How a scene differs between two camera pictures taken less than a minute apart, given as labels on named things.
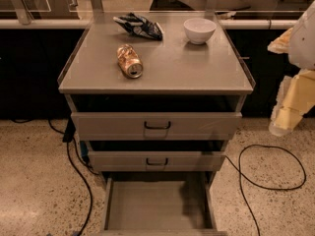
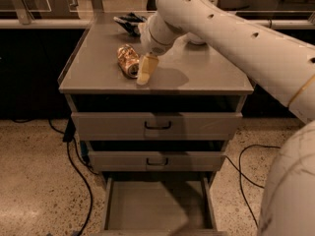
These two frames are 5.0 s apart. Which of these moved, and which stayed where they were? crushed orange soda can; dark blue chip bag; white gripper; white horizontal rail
Moved: white gripper
Stayed: dark blue chip bag; crushed orange soda can; white horizontal rail
